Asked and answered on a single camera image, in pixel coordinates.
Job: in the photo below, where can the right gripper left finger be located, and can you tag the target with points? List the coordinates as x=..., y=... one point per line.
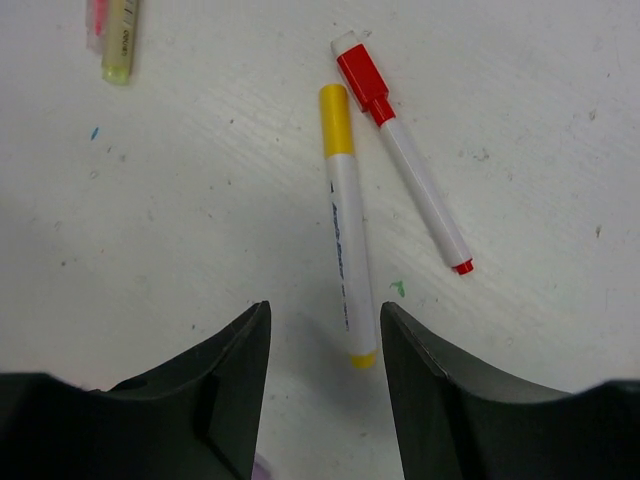
x=196, y=416

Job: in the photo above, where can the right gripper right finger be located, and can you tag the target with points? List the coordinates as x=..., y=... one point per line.
x=458, y=417

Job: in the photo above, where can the yellow cap pen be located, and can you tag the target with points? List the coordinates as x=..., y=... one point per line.
x=348, y=223

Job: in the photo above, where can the red cap pen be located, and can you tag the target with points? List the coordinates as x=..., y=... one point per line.
x=371, y=94

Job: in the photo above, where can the yellow pink pen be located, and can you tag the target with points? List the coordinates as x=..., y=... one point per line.
x=111, y=32

